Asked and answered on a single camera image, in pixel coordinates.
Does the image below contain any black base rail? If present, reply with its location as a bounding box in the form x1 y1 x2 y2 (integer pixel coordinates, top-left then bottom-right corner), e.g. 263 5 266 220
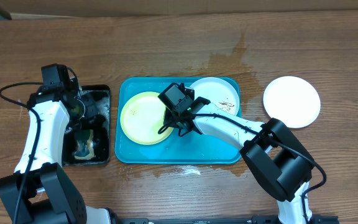
104 211 340 224

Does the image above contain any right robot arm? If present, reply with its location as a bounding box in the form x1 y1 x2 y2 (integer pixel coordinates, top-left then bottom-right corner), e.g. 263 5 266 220
158 83 316 223

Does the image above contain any green yellow sponge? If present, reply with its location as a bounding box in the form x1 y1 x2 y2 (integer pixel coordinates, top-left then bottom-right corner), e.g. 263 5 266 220
74 129 95 160

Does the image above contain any black plastic tray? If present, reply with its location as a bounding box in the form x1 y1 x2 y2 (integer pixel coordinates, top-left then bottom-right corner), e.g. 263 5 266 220
62 85 111 166

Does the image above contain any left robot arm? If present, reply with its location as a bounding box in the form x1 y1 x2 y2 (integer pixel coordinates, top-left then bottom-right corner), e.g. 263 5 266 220
0 64 117 223

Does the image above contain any teal plastic tray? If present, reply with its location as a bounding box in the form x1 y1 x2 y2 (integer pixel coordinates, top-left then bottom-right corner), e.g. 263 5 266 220
114 77 241 165

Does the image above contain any white plate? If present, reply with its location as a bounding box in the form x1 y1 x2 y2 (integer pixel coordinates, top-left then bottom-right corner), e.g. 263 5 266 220
262 76 321 128
190 77 241 116

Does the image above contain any yellow-green plate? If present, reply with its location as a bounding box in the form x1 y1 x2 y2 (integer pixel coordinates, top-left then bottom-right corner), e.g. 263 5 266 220
120 91 173 145

